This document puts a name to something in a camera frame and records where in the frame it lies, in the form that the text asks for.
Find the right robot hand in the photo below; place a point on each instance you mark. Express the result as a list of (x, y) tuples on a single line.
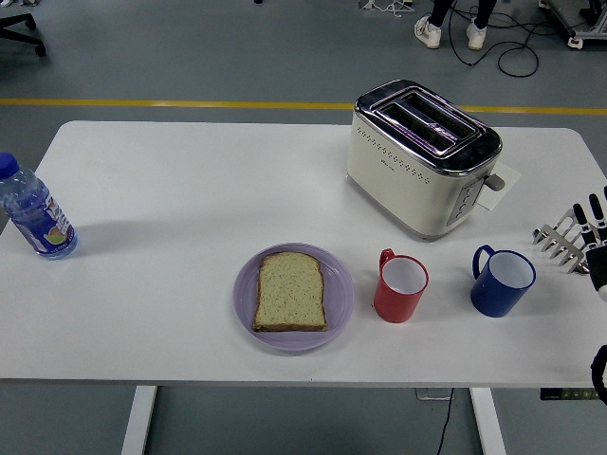
[(598, 265)]

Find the blue enamel cup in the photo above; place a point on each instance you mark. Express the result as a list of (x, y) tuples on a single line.
[(493, 298)]

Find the red enamel cup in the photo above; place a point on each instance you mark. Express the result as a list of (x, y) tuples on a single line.
[(396, 305)]

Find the slice of bread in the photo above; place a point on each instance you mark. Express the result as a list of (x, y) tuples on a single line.
[(290, 294)]

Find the metal toast rack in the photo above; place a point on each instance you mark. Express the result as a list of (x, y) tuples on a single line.
[(552, 234)]

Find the white paper card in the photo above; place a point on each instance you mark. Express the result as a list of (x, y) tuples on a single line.
[(509, 177)]

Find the table height control panel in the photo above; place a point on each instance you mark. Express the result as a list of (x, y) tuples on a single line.
[(566, 394)]

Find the white table leg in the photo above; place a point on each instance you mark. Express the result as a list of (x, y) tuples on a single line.
[(138, 422), (488, 422)]

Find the cream and chrome toaster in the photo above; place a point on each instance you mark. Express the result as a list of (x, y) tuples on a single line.
[(403, 189)]

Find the grey box under table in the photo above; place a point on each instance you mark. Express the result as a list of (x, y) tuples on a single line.
[(427, 393)]

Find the purple plate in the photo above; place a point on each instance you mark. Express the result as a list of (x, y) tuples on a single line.
[(341, 294)]

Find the person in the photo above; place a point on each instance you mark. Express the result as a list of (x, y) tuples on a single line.
[(429, 30)]

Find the water bottle with blue cap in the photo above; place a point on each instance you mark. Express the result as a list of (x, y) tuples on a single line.
[(38, 218)]

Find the black office chair base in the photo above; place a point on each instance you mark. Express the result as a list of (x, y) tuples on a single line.
[(23, 20)]

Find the metal equipment frame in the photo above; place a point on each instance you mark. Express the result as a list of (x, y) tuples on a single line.
[(588, 33)]

